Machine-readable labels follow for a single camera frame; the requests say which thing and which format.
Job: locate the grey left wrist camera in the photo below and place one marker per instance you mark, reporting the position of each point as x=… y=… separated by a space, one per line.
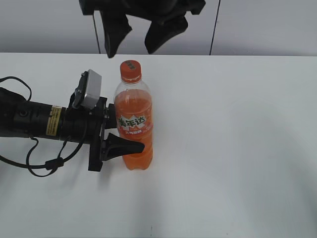
x=88 y=91

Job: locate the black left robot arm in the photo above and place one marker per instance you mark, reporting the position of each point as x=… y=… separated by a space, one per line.
x=22 y=118

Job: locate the orange Mirinda soda bottle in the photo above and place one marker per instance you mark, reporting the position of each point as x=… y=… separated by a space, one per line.
x=134 y=114

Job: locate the orange bottle cap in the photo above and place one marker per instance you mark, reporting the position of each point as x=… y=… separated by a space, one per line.
x=130 y=71

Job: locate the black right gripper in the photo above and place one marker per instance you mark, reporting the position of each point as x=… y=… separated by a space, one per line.
x=116 y=26

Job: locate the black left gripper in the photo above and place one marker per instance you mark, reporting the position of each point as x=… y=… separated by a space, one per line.
x=84 y=126

